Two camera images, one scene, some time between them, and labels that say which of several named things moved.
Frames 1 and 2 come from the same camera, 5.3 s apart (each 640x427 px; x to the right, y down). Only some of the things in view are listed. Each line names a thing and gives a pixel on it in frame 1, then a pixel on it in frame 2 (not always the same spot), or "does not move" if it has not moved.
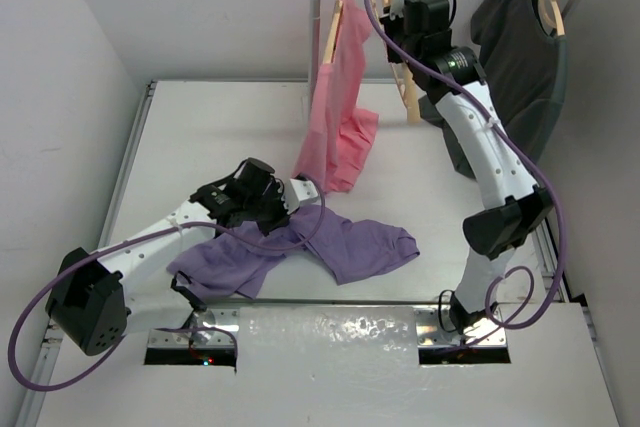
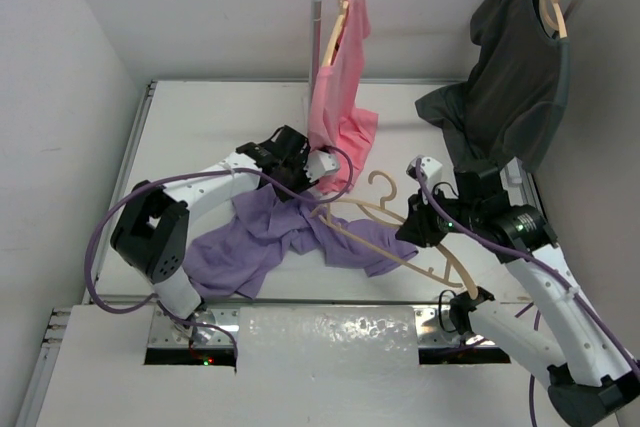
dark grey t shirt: x=526 y=68 does not move
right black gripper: x=389 y=23 to x=418 y=228
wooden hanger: x=401 y=70 to x=383 y=209
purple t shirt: x=236 y=258 does not move
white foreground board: x=339 y=366 does not move
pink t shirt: x=339 y=132 does not move
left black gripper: x=282 y=216 to x=303 y=182
